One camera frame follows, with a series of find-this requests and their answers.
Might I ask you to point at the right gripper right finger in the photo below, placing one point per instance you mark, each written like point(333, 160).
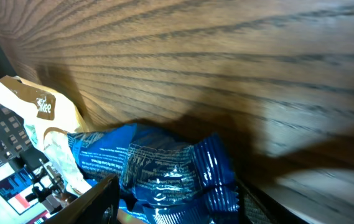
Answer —
point(257, 207)

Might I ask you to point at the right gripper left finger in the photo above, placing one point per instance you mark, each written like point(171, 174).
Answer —
point(98, 205)

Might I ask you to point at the beige brown cookie bag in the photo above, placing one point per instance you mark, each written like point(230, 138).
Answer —
point(49, 117)

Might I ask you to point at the blue snack bar wrapper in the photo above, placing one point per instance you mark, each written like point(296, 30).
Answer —
point(162, 178)

